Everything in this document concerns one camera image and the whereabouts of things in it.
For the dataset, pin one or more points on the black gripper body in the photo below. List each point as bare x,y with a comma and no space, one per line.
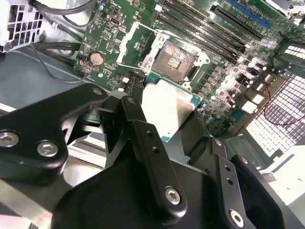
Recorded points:
107,202

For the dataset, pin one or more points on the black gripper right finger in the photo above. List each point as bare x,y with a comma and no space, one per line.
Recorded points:
221,171

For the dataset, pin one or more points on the metal socket cover frame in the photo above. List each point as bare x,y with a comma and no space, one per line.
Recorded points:
128,38

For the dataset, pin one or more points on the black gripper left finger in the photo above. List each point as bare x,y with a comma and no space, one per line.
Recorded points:
35,124

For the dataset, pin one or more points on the silver CPU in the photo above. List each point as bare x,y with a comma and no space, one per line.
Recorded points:
164,105

